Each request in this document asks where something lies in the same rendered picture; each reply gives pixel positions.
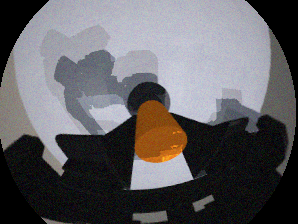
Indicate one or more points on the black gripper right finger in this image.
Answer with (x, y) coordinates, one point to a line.
(204, 140)

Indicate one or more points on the orange knob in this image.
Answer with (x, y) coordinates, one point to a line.
(159, 138)

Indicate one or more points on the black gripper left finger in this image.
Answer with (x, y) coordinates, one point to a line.
(115, 149)

